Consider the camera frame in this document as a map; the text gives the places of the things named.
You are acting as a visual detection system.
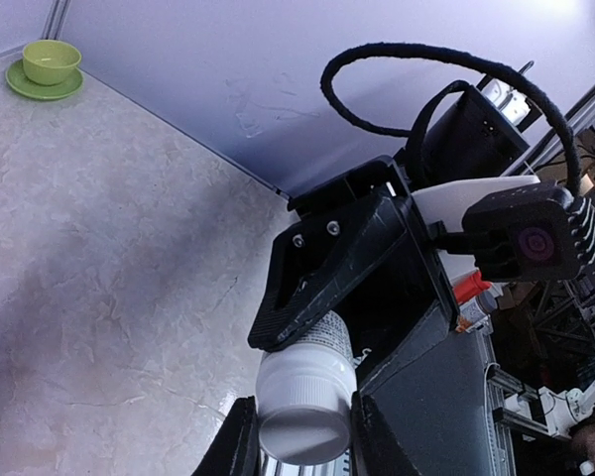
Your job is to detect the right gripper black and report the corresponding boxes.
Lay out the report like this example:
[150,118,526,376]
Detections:
[248,156,456,377]

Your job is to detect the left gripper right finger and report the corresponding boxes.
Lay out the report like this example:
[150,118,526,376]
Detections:
[350,392,420,476]

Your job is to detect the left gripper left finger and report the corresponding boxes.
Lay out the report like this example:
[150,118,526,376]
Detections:
[191,396,259,476]

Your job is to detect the white pill bottle front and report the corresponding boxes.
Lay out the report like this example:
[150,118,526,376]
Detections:
[256,311,357,466]

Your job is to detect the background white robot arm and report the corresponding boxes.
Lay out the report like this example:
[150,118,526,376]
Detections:
[351,364,595,475]

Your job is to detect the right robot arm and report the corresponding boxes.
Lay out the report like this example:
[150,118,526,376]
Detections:
[248,81,529,367]

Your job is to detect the orange pill bottle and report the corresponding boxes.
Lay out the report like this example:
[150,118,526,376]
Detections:
[452,271,492,305]

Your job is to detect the grey capped jar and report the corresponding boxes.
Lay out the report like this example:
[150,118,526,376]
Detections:
[456,292,498,333]

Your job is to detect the green bowl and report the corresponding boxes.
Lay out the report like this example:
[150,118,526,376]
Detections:
[22,40,82,86]

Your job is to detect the green saucer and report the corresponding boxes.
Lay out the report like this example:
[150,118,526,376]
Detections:
[4,59,85,102]

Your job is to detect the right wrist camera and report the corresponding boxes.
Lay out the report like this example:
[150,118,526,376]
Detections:
[462,183,595,283]

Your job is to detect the right aluminium frame post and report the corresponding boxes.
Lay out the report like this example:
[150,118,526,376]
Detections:
[41,0,71,40]

